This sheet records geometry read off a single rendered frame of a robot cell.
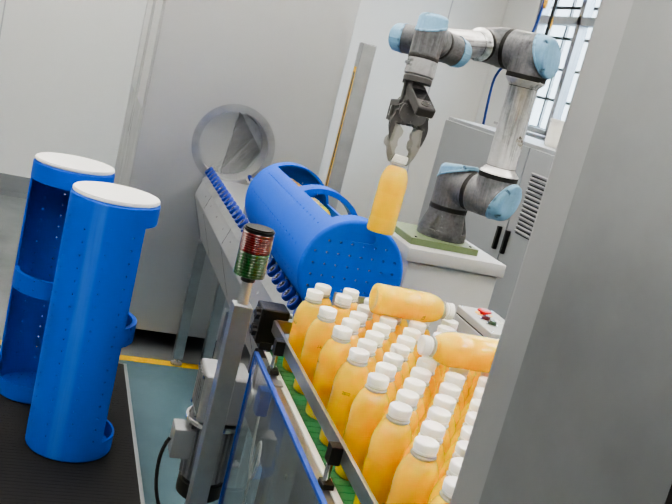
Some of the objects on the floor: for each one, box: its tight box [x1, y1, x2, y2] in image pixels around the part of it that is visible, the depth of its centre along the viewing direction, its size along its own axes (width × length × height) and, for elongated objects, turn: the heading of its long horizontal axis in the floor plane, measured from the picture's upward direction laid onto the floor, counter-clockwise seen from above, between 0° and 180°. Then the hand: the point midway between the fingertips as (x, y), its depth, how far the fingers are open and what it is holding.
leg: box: [198, 281, 226, 367], centre depth 431 cm, size 6×6×63 cm
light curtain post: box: [325, 42, 377, 210], centre depth 377 cm, size 6×6×170 cm
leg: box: [170, 241, 206, 366], centre depth 426 cm, size 6×6×63 cm
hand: (400, 158), depth 214 cm, fingers closed on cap, 4 cm apart
